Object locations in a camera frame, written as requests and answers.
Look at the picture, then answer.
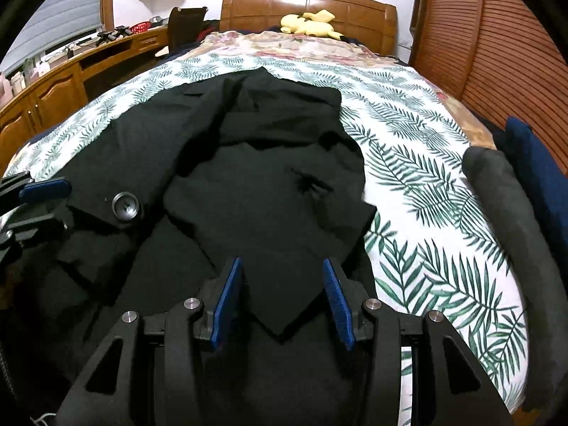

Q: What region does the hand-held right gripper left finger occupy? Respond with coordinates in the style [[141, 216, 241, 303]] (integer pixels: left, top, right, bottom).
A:
[[55, 256, 245, 426]]

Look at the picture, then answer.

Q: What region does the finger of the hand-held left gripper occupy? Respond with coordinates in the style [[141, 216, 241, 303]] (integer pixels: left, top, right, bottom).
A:
[[0, 173, 72, 207], [0, 204, 74, 253]]

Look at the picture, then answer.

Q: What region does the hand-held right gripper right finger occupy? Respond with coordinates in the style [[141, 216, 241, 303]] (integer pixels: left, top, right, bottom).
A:
[[322, 258, 515, 426]]

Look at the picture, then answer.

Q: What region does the black buttoned coat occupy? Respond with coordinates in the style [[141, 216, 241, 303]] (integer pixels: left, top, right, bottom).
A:
[[0, 67, 402, 426]]

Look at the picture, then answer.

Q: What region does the wooden desk cabinet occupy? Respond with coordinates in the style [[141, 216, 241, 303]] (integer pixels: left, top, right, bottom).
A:
[[0, 24, 171, 165]]

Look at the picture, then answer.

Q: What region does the row of toiletry bottles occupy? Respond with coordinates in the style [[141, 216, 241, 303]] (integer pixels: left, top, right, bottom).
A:
[[0, 55, 49, 98]]

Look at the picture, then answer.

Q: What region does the leaf print bed sheet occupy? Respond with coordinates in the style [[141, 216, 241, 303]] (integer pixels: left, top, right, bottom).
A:
[[0, 51, 529, 426]]

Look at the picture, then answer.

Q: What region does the grey window blind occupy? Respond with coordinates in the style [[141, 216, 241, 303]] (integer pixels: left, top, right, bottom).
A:
[[0, 0, 105, 76]]

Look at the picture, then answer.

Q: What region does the folded grey garment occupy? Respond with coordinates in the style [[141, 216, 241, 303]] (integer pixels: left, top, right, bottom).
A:
[[461, 146, 568, 413]]

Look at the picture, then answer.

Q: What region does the dark chair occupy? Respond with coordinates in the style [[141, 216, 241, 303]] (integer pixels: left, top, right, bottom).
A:
[[168, 6, 208, 51]]

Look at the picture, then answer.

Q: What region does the folded navy garment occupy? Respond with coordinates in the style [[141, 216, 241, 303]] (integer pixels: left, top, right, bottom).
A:
[[492, 116, 568, 271]]

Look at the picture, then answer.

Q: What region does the floral blanket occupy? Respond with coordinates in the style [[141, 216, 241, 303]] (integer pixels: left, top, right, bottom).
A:
[[177, 30, 498, 152]]

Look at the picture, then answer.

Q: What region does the yellow plush toy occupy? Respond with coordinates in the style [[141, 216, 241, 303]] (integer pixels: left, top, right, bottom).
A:
[[280, 9, 346, 40]]

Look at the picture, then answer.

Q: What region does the wooden louvered wardrobe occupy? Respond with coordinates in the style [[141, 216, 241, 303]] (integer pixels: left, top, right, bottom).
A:
[[408, 0, 568, 174]]

